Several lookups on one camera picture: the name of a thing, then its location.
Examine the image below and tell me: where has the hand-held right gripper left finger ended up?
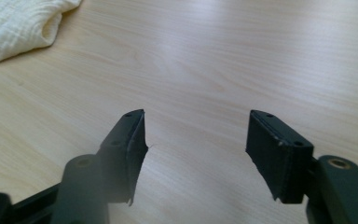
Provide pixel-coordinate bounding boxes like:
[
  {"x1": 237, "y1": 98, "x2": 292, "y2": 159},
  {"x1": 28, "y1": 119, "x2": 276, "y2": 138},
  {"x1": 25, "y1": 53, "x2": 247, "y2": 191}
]
[{"x1": 96, "y1": 108, "x2": 149, "y2": 207}]

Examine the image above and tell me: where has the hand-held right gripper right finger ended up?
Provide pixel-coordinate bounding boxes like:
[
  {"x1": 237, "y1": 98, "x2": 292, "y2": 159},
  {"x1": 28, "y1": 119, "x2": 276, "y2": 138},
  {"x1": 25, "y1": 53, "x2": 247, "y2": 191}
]
[{"x1": 245, "y1": 109, "x2": 315, "y2": 204}]

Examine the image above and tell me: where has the cream cloth with pink flowers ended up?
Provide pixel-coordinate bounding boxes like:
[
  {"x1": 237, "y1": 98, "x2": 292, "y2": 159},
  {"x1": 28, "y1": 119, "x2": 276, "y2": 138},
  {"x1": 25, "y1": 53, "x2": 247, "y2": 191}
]
[{"x1": 0, "y1": 0, "x2": 84, "y2": 68}]

